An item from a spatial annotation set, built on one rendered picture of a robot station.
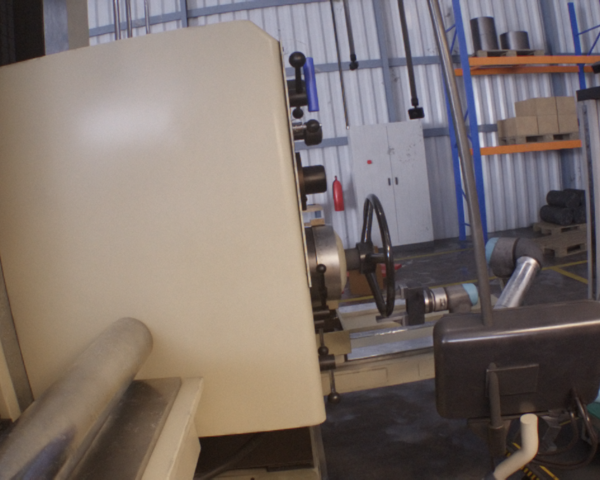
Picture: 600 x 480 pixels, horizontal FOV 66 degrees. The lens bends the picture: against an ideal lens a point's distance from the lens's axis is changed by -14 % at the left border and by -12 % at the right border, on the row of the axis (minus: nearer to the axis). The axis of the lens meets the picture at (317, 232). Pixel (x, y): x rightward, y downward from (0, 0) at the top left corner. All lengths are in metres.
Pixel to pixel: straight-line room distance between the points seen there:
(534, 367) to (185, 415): 0.63
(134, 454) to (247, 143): 0.59
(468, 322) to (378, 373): 1.39
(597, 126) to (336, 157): 7.23
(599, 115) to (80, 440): 1.88
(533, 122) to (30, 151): 8.06
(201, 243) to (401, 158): 7.61
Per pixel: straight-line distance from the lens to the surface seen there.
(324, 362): 1.23
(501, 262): 1.94
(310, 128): 1.19
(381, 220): 1.42
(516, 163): 9.91
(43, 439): 0.65
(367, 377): 2.30
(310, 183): 1.25
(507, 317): 0.96
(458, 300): 1.66
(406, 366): 2.33
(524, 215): 10.01
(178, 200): 1.01
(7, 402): 1.16
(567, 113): 9.00
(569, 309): 0.99
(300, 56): 1.04
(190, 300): 1.04
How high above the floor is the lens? 1.60
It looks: 8 degrees down
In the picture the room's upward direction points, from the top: 7 degrees counter-clockwise
